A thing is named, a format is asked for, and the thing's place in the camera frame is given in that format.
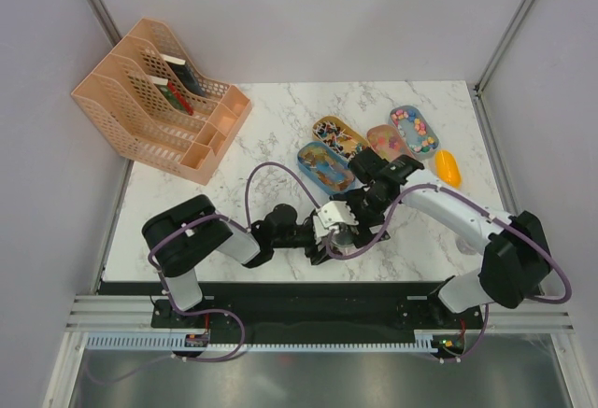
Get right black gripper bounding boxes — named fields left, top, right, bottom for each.
left=337, top=189, right=392, bottom=249

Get clear glass jar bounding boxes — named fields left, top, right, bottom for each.
left=325, top=223, right=359, bottom=260

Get pink gummy tray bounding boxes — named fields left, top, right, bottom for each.
left=366, top=124, right=413, bottom=162

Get yellow plastic scoop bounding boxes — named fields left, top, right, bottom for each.
left=434, top=149, right=463, bottom=189

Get tan lollipop tray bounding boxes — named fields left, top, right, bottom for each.
left=312, top=116, right=370, bottom=162

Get light blue star candy tray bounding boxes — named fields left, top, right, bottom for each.
left=389, top=106, right=440, bottom=161

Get grey metal jar lid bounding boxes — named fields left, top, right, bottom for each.
left=328, top=223, right=357, bottom=248

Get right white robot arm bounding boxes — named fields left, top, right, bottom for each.
left=317, top=148, right=556, bottom=328

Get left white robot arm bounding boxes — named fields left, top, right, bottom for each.
left=141, top=195, right=330, bottom=327

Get small purple candy cup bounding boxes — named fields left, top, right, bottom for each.
left=455, top=236, right=477, bottom=256

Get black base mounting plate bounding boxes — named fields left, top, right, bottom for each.
left=99, top=282, right=488, bottom=362

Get peach file organizer rack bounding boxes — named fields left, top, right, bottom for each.
left=72, top=19, right=232, bottom=178

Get books in file rack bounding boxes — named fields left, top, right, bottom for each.
left=153, top=52, right=206, bottom=115

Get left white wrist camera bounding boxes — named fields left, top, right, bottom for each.
left=312, top=215, right=337, bottom=240

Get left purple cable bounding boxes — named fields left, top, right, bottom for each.
left=83, top=162, right=323, bottom=385

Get white slotted cable duct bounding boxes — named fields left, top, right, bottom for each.
left=85, top=332, right=438, bottom=353

